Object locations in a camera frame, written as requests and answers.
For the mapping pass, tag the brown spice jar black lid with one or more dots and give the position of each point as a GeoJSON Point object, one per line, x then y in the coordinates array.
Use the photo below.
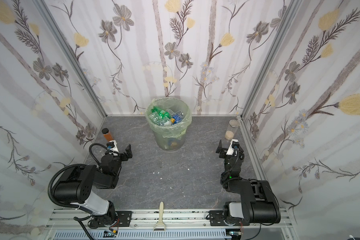
{"type": "Point", "coordinates": [107, 134]}

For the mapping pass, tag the white perforated cable duct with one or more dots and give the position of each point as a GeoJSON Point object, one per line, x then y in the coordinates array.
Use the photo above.
{"type": "Point", "coordinates": [192, 234]}

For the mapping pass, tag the mesh bin with green liner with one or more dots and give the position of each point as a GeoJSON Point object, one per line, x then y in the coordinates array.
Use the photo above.
{"type": "Point", "coordinates": [169, 137]}

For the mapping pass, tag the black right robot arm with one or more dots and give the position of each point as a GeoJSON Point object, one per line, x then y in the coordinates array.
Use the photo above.
{"type": "Point", "coordinates": [258, 203]}

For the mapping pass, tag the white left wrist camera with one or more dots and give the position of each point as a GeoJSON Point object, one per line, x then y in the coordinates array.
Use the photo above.
{"type": "Point", "coordinates": [112, 146]}

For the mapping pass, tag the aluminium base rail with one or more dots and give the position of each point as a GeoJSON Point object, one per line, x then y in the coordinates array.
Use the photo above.
{"type": "Point", "coordinates": [196, 219]}

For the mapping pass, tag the small clear glass cup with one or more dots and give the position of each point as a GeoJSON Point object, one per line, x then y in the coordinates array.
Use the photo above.
{"type": "Point", "coordinates": [98, 151]}

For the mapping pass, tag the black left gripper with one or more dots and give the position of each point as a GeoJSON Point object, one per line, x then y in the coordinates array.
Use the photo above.
{"type": "Point", "coordinates": [122, 154]}

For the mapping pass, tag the green bottle yellow cap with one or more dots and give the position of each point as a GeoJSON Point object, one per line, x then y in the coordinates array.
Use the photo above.
{"type": "Point", "coordinates": [164, 115]}

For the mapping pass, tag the cream handled peeler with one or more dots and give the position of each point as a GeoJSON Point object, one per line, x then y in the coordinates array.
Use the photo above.
{"type": "Point", "coordinates": [160, 225]}

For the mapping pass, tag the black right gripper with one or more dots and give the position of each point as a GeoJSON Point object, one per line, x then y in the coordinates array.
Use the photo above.
{"type": "Point", "coordinates": [226, 151]}

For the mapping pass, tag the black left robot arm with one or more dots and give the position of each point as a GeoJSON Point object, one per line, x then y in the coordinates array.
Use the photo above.
{"type": "Point", "coordinates": [71, 187]}

